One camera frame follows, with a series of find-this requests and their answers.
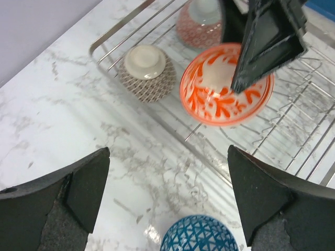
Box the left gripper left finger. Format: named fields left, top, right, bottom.
left=1, top=147, right=110, bottom=250

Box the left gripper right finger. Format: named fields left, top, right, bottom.
left=228, top=145, right=334, bottom=250

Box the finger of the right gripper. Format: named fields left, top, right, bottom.
left=218, top=0, right=248, bottom=43
left=231, top=1, right=308, bottom=94

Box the leaf pattern bowl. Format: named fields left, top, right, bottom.
left=176, top=0, right=225, bottom=50

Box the orange floral bowl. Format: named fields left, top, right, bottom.
left=180, top=43, right=275, bottom=127

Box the metal wire dish rack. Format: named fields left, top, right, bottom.
left=89, top=1, right=334, bottom=187

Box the blue triangle pattern bowl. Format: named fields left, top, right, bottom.
left=160, top=214, right=239, bottom=251

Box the brown square pattern bowl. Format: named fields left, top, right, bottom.
left=118, top=44, right=176, bottom=103

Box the blue wooden shelf unit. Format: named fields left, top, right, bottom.
left=304, top=1, right=334, bottom=33

